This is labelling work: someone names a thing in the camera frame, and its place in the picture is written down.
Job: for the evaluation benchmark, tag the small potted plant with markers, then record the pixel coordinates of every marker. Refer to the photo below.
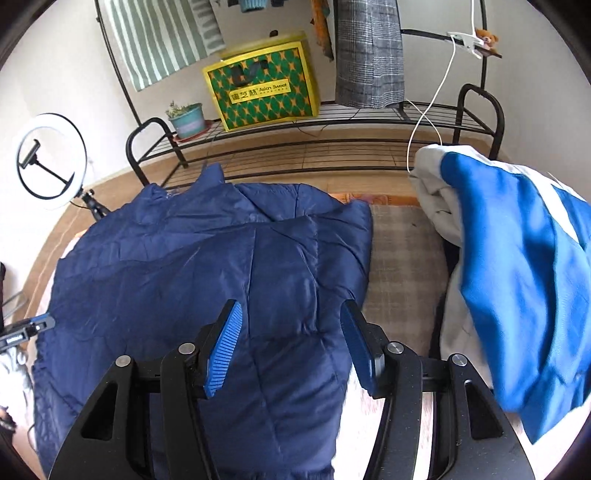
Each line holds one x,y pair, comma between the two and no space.
187,122

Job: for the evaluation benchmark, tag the orange hanging cloth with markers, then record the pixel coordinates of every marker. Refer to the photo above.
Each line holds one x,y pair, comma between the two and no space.
321,23

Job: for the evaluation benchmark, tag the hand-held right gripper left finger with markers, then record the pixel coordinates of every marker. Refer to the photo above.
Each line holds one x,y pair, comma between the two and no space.
224,344

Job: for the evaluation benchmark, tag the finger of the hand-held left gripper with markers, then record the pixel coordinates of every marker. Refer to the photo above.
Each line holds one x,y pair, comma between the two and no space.
39,321

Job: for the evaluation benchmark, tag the navy puffer jacket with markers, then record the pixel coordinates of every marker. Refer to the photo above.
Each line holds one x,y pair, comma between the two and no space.
184,258

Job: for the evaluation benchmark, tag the green white striped cloth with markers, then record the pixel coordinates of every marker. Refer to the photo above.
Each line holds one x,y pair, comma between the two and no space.
147,41

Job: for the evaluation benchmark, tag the orange patterned mat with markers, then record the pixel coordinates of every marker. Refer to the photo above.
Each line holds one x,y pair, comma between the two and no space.
378,199

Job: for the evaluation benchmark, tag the teal knit sweater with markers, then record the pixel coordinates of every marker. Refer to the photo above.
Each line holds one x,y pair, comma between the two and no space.
251,4

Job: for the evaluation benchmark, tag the green yellow box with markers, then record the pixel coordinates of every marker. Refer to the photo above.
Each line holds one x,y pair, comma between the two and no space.
258,83

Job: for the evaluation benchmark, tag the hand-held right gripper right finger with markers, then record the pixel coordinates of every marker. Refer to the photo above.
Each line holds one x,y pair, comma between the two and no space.
358,341

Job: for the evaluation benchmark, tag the grey plaid coat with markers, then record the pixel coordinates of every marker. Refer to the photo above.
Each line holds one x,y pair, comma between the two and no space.
369,55

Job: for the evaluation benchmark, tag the small brown teddy bear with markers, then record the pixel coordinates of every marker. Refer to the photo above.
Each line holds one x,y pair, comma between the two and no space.
485,38

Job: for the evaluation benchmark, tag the pink plaid blanket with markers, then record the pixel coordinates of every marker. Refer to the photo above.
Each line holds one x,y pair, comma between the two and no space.
401,258

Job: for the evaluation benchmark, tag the blue and white jacket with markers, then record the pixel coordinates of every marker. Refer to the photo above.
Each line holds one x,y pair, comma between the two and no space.
508,240

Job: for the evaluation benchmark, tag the black metal clothes rack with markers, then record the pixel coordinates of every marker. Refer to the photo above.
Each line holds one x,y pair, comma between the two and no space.
425,33

